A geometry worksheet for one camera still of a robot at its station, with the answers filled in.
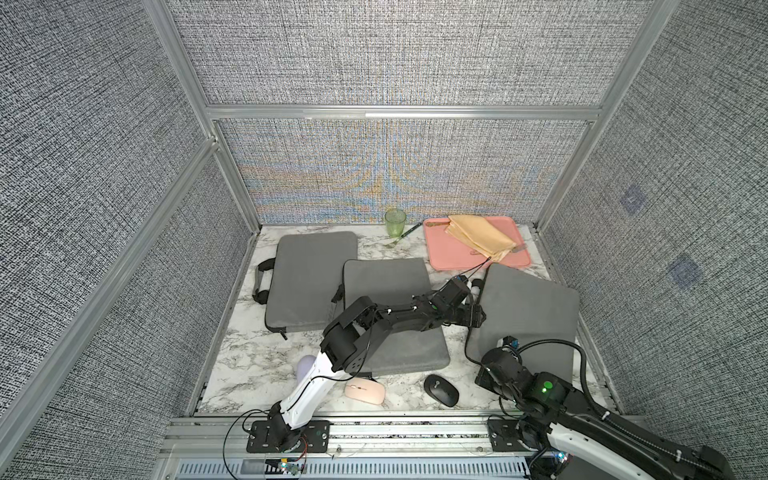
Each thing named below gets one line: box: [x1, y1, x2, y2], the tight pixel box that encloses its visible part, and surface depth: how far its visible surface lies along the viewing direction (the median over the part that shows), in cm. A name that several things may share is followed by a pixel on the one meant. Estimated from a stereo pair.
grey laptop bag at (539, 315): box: [466, 263, 579, 380], surface depth 94 cm
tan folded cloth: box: [445, 215, 517, 262], surface depth 119 cm
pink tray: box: [424, 216, 531, 271], surface depth 116 cm
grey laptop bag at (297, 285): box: [252, 232, 358, 341], surface depth 105 cm
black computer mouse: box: [424, 374, 460, 407], surface depth 81 cm
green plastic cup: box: [385, 210, 407, 238], surface depth 118 cm
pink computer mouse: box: [344, 378, 386, 405], surface depth 81 cm
